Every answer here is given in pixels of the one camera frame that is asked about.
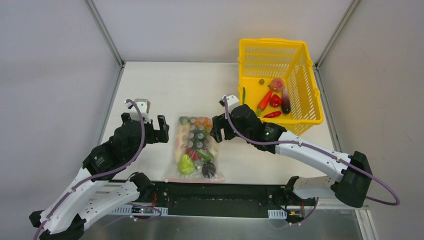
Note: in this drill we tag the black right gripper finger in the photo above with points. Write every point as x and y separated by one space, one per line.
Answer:
229 133
215 131

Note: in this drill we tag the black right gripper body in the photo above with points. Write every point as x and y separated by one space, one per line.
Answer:
226 124

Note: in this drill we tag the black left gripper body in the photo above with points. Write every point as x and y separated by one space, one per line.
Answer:
145 129

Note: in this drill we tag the toy pineapple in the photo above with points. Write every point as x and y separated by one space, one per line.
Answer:
204 123

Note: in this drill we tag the white toy radish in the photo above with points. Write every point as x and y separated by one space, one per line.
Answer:
182 138
207 155

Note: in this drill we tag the red toy bell pepper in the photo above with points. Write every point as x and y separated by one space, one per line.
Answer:
193 154

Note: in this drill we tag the clear pink zip top bag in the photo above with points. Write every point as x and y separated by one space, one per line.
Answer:
197 139

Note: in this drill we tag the green toy apple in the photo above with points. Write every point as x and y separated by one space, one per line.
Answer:
186 166

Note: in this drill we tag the dark toy avocado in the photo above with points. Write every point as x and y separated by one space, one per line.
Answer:
208 170

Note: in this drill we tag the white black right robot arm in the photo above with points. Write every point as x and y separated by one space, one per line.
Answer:
346 175

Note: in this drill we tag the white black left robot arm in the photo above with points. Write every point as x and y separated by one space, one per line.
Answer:
76 210

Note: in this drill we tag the green toy bean pod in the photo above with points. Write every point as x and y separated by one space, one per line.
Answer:
243 95

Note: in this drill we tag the orange toy carrot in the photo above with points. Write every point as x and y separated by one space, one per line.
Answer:
262 105

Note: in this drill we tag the red toy strawberry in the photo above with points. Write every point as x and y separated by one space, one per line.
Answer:
275 101

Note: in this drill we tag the purple toy eggplant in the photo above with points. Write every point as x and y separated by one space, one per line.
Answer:
286 105

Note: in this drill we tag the toy peach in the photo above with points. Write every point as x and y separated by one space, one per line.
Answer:
277 85

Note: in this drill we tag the yellow plastic basket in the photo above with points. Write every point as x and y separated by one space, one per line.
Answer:
290 60

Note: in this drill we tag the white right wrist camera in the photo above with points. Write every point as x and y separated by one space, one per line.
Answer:
231 101

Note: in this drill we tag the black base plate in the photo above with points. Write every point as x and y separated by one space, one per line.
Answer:
221 199

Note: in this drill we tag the aluminium frame rail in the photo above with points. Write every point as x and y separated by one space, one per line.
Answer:
327 200

